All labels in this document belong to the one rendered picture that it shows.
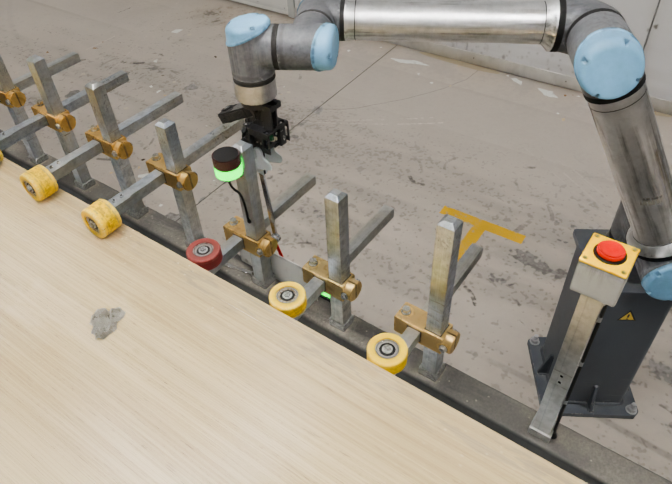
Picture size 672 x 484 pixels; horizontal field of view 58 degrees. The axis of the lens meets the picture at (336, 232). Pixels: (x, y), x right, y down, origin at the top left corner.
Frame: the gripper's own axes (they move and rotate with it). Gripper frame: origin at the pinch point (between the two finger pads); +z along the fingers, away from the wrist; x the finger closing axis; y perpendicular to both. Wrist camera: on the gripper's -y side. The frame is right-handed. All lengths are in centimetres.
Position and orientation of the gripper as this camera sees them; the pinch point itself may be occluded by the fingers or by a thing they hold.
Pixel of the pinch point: (261, 168)
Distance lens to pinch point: 145.7
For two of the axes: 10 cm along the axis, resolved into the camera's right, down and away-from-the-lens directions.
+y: 8.2, 3.7, -4.5
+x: 5.8, -5.7, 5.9
